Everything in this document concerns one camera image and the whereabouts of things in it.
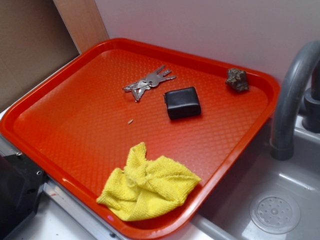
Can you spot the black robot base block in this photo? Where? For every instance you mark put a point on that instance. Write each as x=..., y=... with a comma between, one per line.
x=21, y=185

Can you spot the yellow microfiber cloth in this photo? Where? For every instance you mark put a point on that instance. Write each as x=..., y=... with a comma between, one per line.
x=146, y=189

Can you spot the black leather wallet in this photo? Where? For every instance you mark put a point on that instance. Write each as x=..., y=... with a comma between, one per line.
x=182, y=103

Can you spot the orange plastic tray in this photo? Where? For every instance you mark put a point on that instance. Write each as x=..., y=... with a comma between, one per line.
x=75, y=124

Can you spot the silver key bunch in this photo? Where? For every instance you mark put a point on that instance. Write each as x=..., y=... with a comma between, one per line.
x=150, y=81

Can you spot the brown rough rock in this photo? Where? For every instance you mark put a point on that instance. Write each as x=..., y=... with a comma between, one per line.
x=237, y=79

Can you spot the grey curved faucet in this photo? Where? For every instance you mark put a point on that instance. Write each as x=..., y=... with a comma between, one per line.
x=297, y=80

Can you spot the grey plastic sink basin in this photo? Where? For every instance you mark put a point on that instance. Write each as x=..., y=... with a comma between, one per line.
x=225, y=213

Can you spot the round sink drain strainer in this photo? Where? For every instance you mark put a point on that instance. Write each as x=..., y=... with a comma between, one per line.
x=275, y=212

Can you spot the brown cardboard panel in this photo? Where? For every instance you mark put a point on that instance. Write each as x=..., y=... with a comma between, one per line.
x=37, y=37

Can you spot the dark faucet handle knob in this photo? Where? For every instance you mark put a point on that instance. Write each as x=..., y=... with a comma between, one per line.
x=311, y=121

